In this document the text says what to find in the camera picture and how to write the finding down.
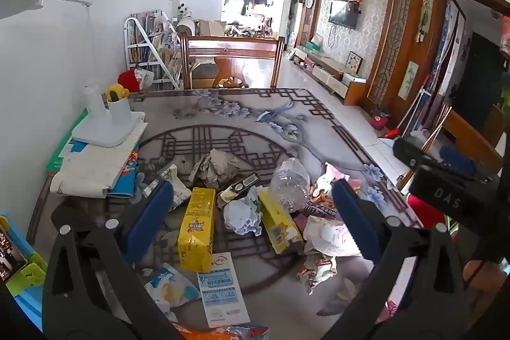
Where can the yellow toy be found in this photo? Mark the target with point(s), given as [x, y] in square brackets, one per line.
[115, 91]

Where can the white red wrapper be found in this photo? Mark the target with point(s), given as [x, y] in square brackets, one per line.
[330, 236]

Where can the green phone stand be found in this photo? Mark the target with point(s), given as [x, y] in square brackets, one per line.
[31, 276]

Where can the dark small box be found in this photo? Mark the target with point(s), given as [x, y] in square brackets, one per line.
[239, 186]

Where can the phone with lit screen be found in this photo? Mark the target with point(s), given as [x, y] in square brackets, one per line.
[8, 256]

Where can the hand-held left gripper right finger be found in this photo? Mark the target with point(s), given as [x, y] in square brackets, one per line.
[354, 220]

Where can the red plant pot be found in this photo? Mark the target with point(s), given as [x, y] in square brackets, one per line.
[379, 121]

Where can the wooden chair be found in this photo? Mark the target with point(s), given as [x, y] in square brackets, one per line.
[231, 55]
[438, 129]

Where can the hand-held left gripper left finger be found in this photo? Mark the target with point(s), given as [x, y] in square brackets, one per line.
[148, 220]

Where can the crumpled newspaper ball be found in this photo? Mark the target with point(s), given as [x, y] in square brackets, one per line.
[217, 168]

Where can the white printed leaflet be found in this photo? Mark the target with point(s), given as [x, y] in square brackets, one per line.
[221, 292]

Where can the green rimmed red trash bin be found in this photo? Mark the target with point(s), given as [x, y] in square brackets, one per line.
[426, 210]

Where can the wrappers inside basin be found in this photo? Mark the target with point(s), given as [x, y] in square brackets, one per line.
[223, 334]

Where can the wooden television cabinet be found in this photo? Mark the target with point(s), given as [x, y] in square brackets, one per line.
[334, 77]

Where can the white blue snack wrapper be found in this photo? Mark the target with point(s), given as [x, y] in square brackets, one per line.
[169, 284]

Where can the pink bread bag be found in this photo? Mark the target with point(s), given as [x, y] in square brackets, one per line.
[324, 180]

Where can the wall television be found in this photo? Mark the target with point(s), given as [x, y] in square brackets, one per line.
[343, 14]

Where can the crumpled brown wrapper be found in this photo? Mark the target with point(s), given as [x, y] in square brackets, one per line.
[318, 269]

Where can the flower scroll picture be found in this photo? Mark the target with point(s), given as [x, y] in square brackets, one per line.
[426, 11]
[410, 79]

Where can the torn newspaper piece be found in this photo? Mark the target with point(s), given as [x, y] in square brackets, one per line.
[175, 188]

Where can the crumpled white paper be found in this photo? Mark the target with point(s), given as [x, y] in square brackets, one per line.
[241, 214]

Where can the stack of white papers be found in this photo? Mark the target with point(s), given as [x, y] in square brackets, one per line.
[91, 168]

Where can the red dustpan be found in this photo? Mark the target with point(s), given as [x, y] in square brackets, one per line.
[392, 133]

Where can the red bag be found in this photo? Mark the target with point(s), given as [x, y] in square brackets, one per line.
[128, 80]

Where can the yellow carton box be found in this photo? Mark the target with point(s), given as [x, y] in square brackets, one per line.
[279, 224]

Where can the round wall clock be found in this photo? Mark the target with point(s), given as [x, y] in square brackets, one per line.
[309, 0]

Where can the white desk lamp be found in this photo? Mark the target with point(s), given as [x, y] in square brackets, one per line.
[107, 133]

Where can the white metal rack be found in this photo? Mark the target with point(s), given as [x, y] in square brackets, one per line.
[149, 45]

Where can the yellow snack packet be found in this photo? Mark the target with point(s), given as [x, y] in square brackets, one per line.
[196, 228]

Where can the clear plastic bottle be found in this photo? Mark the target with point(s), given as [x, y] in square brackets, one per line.
[289, 180]

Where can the blue picture book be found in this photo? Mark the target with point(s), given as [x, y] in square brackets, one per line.
[127, 174]

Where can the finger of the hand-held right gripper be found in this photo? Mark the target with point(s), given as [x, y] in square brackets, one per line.
[412, 152]
[458, 160]

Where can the green cutting mat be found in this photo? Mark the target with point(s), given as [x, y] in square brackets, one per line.
[59, 152]

